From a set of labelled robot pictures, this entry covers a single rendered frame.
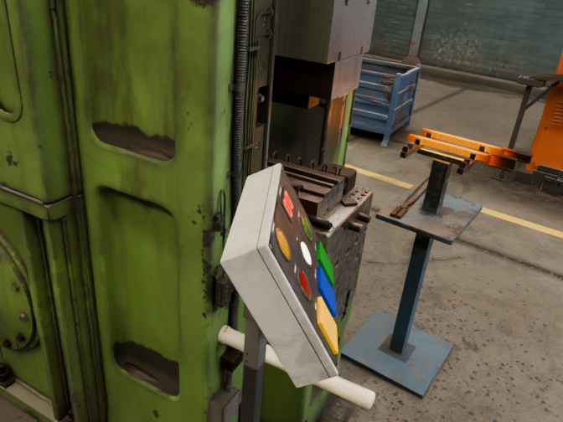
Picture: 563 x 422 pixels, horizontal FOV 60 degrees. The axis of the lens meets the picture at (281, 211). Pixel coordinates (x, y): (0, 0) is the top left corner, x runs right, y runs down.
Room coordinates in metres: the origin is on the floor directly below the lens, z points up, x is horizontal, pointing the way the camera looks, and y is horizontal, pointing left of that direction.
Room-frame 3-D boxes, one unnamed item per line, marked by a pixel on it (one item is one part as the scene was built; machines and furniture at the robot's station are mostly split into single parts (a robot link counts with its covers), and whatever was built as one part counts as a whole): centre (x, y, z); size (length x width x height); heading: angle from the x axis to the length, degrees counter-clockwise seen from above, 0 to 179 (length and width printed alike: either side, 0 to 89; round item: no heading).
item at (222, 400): (1.06, 0.12, 0.36); 0.09 x 0.07 x 0.12; 154
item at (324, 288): (0.79, -0.10, 1.01); 0.07 x 0.05 x 0.07; 179
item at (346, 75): (1.42, 0.04, 1.32); 0.42 x 0.20 x 0.10; 64
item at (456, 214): (1.77, -0.59, 0.74); 0.40 x 0.30 x 0.02; 147
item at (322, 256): (0.89, -0.10, 1.01); 0.07 x 0.05 x 0.07; 179
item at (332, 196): (1.42, 0.04, 0.96); 0.42 x 0.20 x 0.09; 64
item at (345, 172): (1.52, -0.17, 0.95); 0.12 x 0.08 x 0.06; 64
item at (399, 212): (1.93, -0.58, 0.75); 0.60 x 0.04 x 0.01; 151
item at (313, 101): (1.46, 0.07, 1.24); 0.30 x 0.07 x 0.06; 64
